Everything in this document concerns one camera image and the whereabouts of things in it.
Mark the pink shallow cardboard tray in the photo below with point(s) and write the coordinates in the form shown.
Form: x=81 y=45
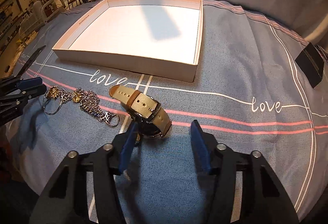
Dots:
x=156 y=37

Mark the white chair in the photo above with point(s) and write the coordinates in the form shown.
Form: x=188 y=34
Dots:
x=39 y=16

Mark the small black box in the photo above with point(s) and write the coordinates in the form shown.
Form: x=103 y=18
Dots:
x=311 y=63

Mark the beige strap wristwatch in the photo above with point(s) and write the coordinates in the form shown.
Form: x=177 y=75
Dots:
x=152 y=119

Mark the black smartphone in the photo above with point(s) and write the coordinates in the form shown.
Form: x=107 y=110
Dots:
x=30 y=61

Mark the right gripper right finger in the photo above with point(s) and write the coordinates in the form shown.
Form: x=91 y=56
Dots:
x=264 y=199

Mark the blue striped love bedsheet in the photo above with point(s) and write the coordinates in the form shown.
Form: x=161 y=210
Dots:
x=248 y=92

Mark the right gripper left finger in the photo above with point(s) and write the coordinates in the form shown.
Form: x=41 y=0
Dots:
x=64 y=198

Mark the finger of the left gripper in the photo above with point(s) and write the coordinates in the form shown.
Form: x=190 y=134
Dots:
x=13 y=83
x=12 y=105

